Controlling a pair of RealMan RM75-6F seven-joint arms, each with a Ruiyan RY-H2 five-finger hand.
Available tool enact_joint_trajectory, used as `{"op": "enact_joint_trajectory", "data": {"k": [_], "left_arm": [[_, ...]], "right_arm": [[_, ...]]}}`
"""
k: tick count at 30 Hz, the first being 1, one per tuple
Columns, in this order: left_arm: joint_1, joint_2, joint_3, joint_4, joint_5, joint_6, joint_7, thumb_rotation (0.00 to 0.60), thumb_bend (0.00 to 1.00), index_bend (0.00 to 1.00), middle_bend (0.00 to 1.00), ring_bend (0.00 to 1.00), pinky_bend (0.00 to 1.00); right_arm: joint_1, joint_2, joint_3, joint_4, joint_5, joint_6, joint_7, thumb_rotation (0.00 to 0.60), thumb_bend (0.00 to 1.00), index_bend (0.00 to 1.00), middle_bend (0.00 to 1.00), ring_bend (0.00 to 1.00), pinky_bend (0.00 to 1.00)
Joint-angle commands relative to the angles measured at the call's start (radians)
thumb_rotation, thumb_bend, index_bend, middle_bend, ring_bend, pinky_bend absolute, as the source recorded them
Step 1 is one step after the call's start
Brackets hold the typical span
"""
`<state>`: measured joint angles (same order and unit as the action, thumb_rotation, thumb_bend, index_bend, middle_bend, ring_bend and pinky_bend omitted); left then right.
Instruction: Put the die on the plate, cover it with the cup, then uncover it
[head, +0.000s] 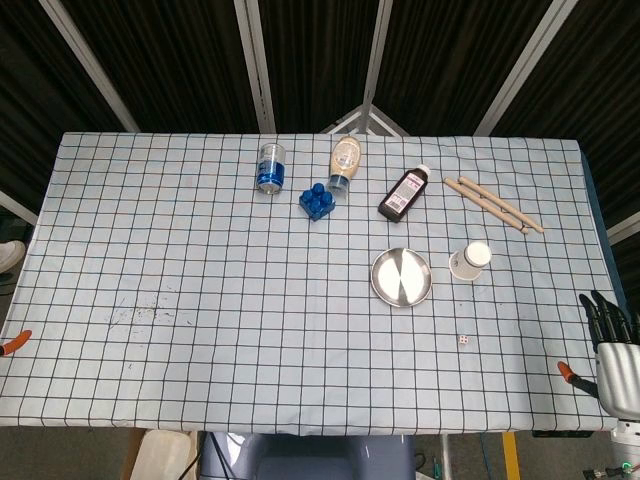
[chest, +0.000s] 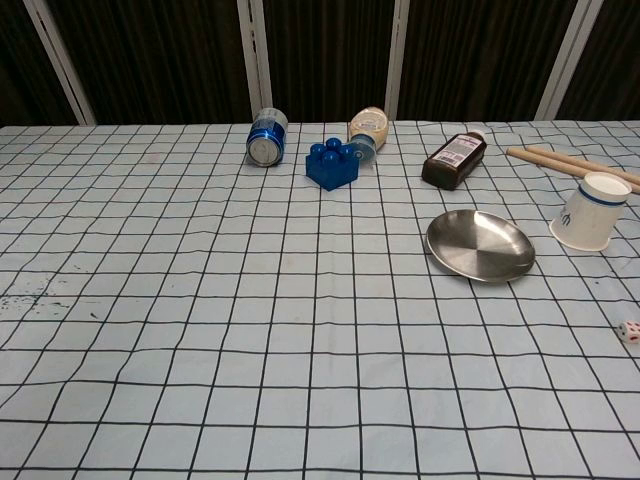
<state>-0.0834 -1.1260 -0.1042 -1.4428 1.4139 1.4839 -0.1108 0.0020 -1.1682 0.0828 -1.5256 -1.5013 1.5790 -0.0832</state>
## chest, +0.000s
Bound white paper cup blue print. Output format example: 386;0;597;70
549;171;632;251

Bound small white die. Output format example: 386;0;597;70
616;318;640;345

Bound round metal plate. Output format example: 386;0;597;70
425;209;537;285

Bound blue toy building block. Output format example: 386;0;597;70
305;138;365;192

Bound light blue checked tablecloth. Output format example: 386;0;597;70
0;119;640;480

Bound blue soda can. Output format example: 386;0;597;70
246;106;289;167

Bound beige sauce squeeze bottle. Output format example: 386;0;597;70
347;105;391;164

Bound brown medicine bottle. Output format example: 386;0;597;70
421;129;488;191

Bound wooden drumstick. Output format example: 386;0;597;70
506;146;640;195

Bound black pleated curtain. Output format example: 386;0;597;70
0;0;640;128

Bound wooden sticks pair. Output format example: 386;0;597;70
526;145;640;187

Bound white metal frame post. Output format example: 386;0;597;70
384;0;426;122
534;0;609;122
22;0;96;126
235;0;274;124

